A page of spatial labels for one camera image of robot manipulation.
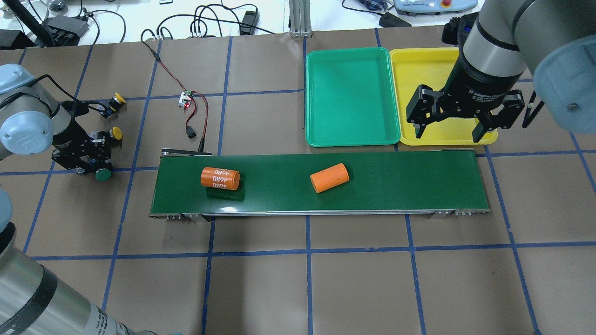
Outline black gripper by buttons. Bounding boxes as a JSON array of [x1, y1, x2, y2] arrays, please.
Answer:
[[51, 101, 113, 176]]

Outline black gripper over trays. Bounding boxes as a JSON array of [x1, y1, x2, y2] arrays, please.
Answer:
[[406, 55, 525, 143]]

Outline orange cylinder marked 4680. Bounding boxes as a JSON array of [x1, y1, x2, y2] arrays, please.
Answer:
[[200, 166, 241, 191]]

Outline plain orange cylinder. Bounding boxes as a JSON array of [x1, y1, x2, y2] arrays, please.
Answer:
[[310, 163, 350, 193]]

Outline robot arm by buttons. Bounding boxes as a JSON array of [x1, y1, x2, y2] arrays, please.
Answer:
[[1, 60, 204, 335]]

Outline robot arm over trays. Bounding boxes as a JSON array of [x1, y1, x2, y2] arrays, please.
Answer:
[[406, 0, 596, 142]]

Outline yellow plastic tray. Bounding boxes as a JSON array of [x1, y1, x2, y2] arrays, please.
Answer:
[[389, 47, 499, 146]]

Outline green conveyor belt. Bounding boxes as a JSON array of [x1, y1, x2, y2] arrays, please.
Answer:
[[149, 150, 490, 218]]

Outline small controller circuit board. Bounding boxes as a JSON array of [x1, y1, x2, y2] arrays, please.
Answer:
[[178, 91, 193, 109]]

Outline green plastic tray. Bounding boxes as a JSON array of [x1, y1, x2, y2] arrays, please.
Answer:
[[305, 47, 401, 147]]

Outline red black power cable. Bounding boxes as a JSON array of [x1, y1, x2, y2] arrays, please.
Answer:
[[142, 41, 210, 154]]

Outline aluminium frame post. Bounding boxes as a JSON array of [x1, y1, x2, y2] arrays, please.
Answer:
[[289, 0, 312, 38]]

